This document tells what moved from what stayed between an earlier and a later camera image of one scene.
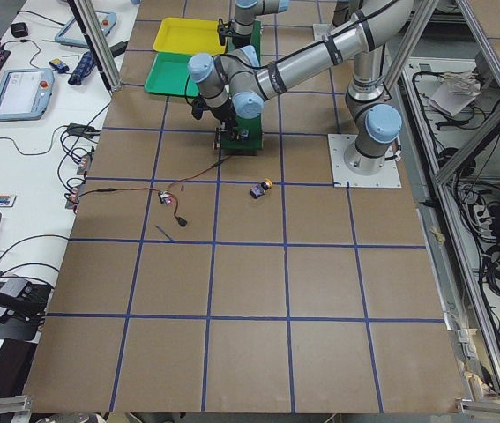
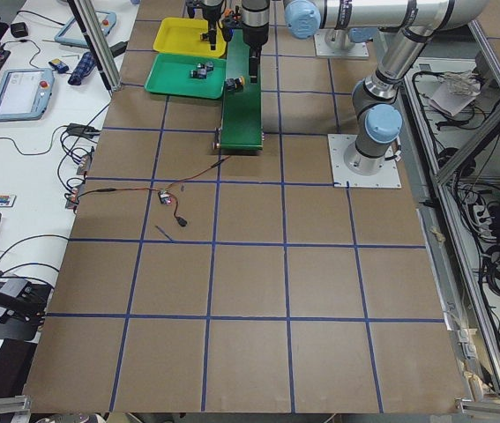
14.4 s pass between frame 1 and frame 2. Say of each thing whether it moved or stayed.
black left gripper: moved
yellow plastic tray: stayed
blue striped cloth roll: stayed
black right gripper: moved
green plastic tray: stayed
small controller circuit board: stayed
